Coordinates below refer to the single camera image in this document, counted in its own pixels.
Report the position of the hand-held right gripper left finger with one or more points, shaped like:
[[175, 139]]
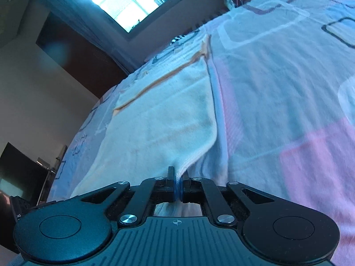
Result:
[[173, 185]]

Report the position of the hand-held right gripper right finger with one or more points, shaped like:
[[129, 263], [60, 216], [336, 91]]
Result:
[[185, 188]]

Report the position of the cream knitted sweater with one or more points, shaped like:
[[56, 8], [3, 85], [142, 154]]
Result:
[[166, 110]]

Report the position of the dark flat screen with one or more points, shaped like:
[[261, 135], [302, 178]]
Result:
[[19, 169]]

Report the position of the metal stand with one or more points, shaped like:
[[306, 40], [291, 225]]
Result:
[[52, 166]]

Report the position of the patterned pink blue bed sheet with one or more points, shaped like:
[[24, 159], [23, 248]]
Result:
[[277, 88]]

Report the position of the black white striped cloth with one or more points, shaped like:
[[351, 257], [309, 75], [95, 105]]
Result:
[[177, 38]]

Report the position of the dark brown wardrobe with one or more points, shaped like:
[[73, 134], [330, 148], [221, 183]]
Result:
[[75, 58]]

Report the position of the grey curtain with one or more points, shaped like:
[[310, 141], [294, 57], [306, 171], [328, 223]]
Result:
[[91, 27]]

